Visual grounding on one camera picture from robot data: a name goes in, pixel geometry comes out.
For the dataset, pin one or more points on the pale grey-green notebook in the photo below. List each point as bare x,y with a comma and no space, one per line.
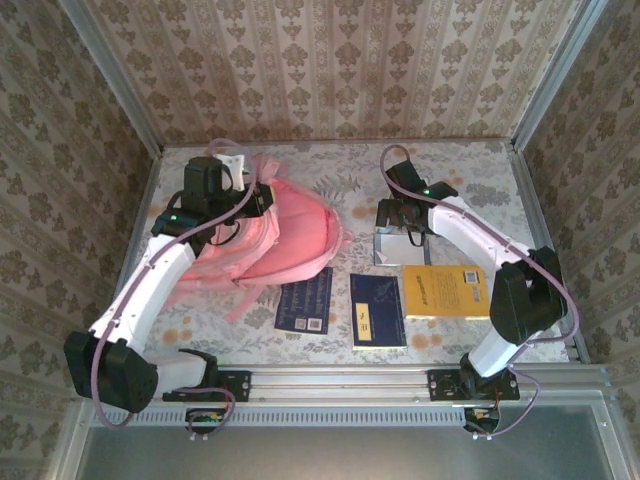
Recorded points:
400,252

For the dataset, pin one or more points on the pink student backpack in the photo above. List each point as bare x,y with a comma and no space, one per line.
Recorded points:
300,235

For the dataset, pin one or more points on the yellow paperback book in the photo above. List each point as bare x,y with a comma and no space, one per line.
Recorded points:
440,295

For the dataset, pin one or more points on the dark blue yellow-label notebook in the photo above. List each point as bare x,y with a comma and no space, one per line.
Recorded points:
377,300

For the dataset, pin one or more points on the dark blue QR code book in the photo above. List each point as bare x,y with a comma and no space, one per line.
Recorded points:
305,300

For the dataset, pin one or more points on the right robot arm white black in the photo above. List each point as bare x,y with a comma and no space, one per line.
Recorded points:
475,230

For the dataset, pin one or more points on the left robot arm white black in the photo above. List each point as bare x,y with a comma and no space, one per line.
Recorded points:
155,280

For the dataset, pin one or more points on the grey metal panel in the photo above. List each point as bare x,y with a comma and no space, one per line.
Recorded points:
350,455

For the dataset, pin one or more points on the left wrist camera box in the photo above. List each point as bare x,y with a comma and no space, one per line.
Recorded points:
231,170

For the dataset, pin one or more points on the aluminium frame post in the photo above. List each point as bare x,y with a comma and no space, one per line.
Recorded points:
558,75
114,75

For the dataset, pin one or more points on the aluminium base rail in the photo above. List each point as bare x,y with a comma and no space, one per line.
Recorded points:
340,382

